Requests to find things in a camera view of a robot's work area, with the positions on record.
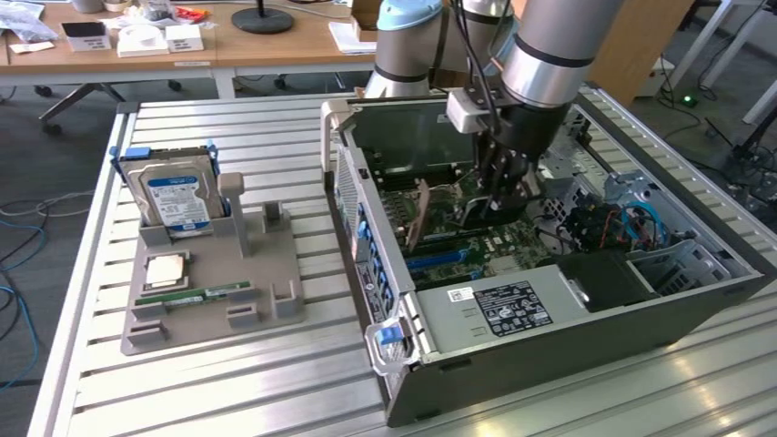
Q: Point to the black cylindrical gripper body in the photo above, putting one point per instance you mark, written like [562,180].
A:
[525,129]

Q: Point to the green GPU card black cooler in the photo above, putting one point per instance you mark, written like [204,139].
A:
[494,214]

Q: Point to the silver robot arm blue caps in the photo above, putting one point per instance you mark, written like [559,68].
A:
[558,45]

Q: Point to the green motherboard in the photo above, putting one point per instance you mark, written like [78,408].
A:
[503,255]

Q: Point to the silver chipset heatsink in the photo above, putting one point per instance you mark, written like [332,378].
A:
[506,266]

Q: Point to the long blue expansion slot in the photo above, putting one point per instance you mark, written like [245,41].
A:
[439,259]

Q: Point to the white electrical box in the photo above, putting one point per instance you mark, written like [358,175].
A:
[659,82]

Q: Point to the black adapter green light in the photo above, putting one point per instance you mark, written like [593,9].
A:
[687,99]

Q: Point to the grey power supply black label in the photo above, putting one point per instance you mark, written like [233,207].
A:
[461,318]

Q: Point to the white paper stack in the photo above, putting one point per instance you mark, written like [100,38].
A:
[349,43]

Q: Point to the brown cardboard box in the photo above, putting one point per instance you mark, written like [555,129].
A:
[364,18]

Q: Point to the blue case latch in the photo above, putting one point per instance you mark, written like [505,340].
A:
[388,334]

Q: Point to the black silver PC case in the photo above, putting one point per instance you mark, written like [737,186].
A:
[546,364]

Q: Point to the wooden office desk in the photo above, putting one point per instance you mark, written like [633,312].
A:
[273,50]

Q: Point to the black round lamp base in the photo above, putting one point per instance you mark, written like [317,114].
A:
[261,20]

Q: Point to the grey plastic parts rack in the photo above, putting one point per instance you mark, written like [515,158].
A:
[206,273]

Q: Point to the hard disk blue carrier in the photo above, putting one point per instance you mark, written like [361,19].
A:
[172,200]

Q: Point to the silver CPU chip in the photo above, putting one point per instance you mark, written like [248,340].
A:
[162,273]

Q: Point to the small white box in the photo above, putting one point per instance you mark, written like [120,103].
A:
[181,41]

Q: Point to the red small item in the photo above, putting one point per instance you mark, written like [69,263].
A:
[190,16]

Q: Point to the white round holder box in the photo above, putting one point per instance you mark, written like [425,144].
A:
[142,43]

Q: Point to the grey caster chair base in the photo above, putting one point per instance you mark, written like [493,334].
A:
[66,102]

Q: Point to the white box black lid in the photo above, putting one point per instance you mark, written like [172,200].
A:
[88,41]

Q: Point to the grey cup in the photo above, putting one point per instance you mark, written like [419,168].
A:
[88,5]

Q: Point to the beige label card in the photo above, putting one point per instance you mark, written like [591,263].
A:
[30,47]

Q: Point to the clear plastic bag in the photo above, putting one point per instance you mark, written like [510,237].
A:
[24,23]

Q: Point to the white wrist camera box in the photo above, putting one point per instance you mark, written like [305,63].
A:
[466,111]

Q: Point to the white table frame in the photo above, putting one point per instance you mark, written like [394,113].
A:
[731,45]

